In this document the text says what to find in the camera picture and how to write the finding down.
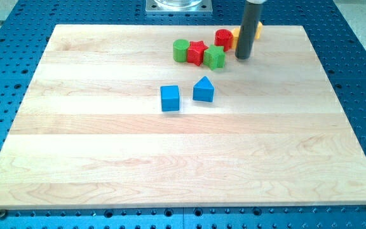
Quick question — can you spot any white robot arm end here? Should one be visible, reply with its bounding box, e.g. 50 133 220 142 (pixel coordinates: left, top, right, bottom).
246 0 267 4

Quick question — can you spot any blue triangle block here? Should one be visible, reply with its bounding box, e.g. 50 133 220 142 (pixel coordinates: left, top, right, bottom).
193 76 215 102

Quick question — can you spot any red star block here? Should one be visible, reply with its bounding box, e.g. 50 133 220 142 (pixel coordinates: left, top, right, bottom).
187 41 208 66

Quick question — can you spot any green star block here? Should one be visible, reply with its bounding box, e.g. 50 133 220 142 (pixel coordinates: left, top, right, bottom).
203 45 226 70

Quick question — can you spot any blue cube block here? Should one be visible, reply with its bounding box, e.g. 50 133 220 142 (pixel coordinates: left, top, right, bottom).
160 85 180 112

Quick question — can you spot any green cylinder block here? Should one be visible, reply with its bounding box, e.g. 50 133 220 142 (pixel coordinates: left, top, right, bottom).
173 39 190 62

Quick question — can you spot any red cylinder block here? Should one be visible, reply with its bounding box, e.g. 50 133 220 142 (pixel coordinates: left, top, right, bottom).
214 29 233 52

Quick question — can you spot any light wooden board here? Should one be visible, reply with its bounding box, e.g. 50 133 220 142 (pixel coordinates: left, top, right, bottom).
0 25 366 209

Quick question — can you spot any yellow block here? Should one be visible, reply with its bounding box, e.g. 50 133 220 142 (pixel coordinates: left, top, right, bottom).
231 22 263 49

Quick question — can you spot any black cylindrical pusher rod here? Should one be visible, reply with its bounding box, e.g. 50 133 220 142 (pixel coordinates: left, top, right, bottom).
235 1 264 60

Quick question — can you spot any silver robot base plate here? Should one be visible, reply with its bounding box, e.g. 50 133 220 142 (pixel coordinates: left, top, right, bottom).
145 0 213 15

